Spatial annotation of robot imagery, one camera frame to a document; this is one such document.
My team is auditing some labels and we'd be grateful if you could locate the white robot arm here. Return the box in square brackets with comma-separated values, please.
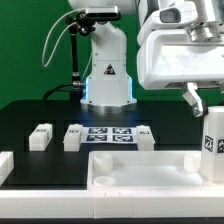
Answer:
[68, 0, 224, 117]

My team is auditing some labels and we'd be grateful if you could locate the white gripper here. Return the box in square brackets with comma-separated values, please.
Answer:
[137, 0, 224, 117]

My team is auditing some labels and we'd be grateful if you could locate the white front barrier wall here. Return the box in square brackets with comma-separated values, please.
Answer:
[0, 189, 224, 219]

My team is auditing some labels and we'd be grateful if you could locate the grey camera cable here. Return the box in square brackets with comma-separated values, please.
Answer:
[41, 8, 87, 69]

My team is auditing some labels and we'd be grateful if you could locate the silver depth camera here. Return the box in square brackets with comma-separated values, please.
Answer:
[85, 6, 120, 21]

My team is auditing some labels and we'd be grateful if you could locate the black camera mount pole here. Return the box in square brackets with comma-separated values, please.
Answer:
[65, 12, 95, 101]

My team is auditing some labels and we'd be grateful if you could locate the fiducial marker sheet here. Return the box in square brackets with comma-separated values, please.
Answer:
[81, 127, 137, 144]

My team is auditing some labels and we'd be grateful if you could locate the white desk top tray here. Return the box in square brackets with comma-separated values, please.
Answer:
[87, 151, 224, 191]

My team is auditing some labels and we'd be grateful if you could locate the black base cable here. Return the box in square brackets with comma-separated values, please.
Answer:
[42, 82, 84, 101]

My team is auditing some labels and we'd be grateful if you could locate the white left barrier block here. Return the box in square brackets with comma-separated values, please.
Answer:
[0, 151, 14, 187]

